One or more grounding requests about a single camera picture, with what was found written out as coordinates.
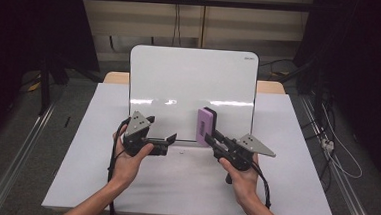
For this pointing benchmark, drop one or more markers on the black horizontal crossbar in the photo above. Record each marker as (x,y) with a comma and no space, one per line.
(191,1)

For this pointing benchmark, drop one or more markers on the black metal stand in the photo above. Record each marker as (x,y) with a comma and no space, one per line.
(46,85)
(318,92)

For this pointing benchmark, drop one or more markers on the purple and black whiteboard eraser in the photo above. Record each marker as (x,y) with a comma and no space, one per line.
(204,125)

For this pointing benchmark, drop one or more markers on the wooden table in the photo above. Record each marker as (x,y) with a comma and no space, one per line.
(116,78)

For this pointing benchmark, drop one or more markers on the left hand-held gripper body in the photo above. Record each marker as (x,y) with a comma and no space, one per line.
(137,131)

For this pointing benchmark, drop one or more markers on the black curtain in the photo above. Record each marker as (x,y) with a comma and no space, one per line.
(22,43)
(364,64)

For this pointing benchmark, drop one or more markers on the person's right hand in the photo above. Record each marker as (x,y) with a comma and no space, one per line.
(242,184)

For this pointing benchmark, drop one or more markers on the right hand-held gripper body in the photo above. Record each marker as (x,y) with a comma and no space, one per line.
(242,150)

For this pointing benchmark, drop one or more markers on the person's left hand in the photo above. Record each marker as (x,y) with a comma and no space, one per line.
(126,167)

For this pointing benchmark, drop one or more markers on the white table mat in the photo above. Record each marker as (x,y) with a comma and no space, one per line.
(187,187)

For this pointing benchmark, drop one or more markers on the aluminium floor rail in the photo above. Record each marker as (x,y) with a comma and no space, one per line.
(18,157)
(341,177)

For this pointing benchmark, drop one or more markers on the white whiteboard with black rim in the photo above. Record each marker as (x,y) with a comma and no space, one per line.
(186,80)

